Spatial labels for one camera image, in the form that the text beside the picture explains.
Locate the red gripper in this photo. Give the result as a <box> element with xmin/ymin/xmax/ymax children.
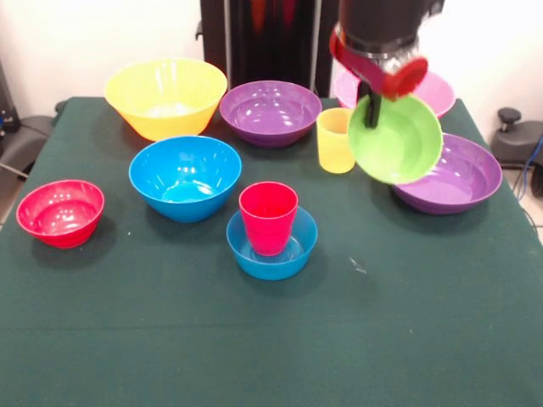
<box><xmin>329</xmin><ymin>28</ymin><xmax>429</xmax><ymax>130</ymax></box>

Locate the small green bowl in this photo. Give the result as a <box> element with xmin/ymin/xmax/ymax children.
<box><xmin>347</xmin><ymin>92</ymin><xmax>445</xmax><ymax>186</ymax></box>

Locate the red cup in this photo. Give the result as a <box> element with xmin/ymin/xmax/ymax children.
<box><xmin>238</xmin><ymin>181</ymin><xmax>299</xmax><ymax>257</ymax></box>

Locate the translucent teal bowl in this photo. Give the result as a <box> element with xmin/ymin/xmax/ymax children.
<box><xmin>226</xmin><ymin>206</ymin><xmax>319</xmax><ymax>282</ymax></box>

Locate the blue bowl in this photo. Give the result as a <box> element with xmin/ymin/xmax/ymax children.
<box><xmin>128</xmin><ymin>135</ymin><xmax>244</xmax><ymax>224</ymax></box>

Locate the small red bowl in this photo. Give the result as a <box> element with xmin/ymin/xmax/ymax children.
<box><xmin>15</xmin><ymin>179</ymin><xmax>106</xmax><ymax>250</ymax></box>

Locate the yellow cup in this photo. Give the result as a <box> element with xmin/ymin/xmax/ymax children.
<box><xmin>316</xmin><ymin>107</ymin><xmax>356</xmax><ymax>175</ymax></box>

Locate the large pink bowl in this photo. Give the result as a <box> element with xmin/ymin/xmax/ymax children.
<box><xmin>333</xmin><ymin>69</ymin><xmax>457</xmax><ymax>120</ymax></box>

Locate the purple bowl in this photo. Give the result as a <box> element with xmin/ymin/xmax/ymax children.
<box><xmin>219</xmin><ymin>80</ymin><xmax>323</xmax><ymax>148</ymax></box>
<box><xmin>389</xmin><ymin>133</ymin><xmax>504</xmax><ymax>215</ymax></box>

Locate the large yellow bowl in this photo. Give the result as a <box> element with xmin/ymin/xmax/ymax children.
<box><xmin>104</xmin><ymin>57</ymin><xmax>229</xmax><ymax>142</ymax></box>

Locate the dark green tablecloth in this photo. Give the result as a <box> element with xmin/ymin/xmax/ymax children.
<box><xmin>0</xmin><ymin>96</ymin><xmax>543</xmax><ymax>407</ymax></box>

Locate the black equipment box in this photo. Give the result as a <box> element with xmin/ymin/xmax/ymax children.
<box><xmin>0</xmin><ymin>59</ymin><xmax>20</xmax><ymax>137</ymax></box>

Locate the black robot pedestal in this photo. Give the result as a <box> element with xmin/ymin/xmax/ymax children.
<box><xmin>195</xmin><ymin>0</ymin><xmax>344</xmax><ymax>99</ymax></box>

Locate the grey pedestal leg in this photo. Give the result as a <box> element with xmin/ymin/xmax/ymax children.
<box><xmin>491</xmin><ymin>120</ymin><xmax>543</xmax><ymax>170</ymax></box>
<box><xmin>0</xmin><ymin>114</ymin><xmax>54</xmax><ymax>179</ymax></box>

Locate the blue cable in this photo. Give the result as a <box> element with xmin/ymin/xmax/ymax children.
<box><xmin>515</xmin><ymin>135</ymin><xmax>543</xmax><ymax>203</ymax></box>

